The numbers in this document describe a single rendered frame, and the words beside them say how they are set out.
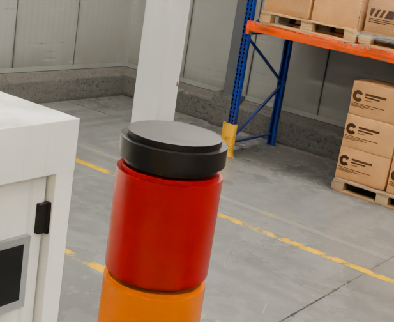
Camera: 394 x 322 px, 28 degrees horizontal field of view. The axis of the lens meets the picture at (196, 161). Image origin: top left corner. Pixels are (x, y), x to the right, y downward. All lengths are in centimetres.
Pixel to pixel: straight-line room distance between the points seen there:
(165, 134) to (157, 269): 6
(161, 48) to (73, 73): 845
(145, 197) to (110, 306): 6
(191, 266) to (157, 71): 259
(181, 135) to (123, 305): 8
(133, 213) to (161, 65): 258
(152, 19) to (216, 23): 823
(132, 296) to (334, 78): 991
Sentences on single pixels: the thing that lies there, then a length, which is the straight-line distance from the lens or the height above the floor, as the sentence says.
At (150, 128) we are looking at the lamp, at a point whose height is 234.
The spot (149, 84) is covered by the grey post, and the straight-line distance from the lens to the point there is 297.
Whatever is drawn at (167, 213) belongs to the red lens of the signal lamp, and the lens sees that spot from 35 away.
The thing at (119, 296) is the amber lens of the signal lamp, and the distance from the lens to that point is 38.
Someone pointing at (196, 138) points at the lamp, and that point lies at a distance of 36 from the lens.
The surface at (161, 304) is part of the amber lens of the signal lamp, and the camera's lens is 37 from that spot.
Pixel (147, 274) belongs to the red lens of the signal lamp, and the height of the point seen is 228.
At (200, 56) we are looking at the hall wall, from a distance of 1133.
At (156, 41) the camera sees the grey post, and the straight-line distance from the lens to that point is 294.
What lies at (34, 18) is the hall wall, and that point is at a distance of 1076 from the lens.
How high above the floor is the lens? 243
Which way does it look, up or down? 15 degrees down
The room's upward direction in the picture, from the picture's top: 9 degrees clockwise
